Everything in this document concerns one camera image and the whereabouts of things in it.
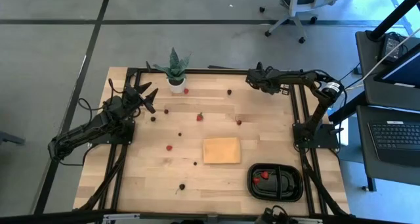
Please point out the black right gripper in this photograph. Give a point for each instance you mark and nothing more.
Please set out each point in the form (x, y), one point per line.
(274, 81)

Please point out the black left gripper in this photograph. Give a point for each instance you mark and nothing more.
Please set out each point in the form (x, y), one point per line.
(133, 100)

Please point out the dark red berry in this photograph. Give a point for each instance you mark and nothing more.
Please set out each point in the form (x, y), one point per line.
(239, 122)

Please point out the black plastic tupperware container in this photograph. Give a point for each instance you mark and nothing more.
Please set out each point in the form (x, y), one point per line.
(282, 188)

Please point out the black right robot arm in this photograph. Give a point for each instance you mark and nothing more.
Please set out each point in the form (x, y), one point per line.
(318, 115)

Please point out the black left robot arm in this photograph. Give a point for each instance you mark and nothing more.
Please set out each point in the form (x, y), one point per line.
(82, 133)

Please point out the green plant in white pot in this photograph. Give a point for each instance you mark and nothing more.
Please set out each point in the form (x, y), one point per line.
(177, 85)

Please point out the folded yellow cloth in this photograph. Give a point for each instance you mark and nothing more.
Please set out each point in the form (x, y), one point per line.
(222, 151)

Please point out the white-framed office chair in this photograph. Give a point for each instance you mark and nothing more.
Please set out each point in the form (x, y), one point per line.
(297, 4)

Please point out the black desk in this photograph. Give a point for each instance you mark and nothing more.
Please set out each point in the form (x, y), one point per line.
(403, 173)
(370, 96)

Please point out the black power adapter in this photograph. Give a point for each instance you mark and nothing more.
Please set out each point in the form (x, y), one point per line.
(392, 45)

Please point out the grey chair base leg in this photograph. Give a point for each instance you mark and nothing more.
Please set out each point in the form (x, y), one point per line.
(10, 138)

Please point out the black computer monitor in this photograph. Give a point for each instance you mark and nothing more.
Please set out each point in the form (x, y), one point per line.
(407, 71)

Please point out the black laptop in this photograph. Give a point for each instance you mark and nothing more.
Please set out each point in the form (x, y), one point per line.
(397, 140)

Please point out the black aluminium table frame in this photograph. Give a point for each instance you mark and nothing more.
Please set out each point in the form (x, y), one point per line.
(213, 72)

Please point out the black metal post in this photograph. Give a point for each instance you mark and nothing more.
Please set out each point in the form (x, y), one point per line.
(348, 108)
(390, 19)

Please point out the black frame crossbar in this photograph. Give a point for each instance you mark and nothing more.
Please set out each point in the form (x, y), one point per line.
(49, 217)

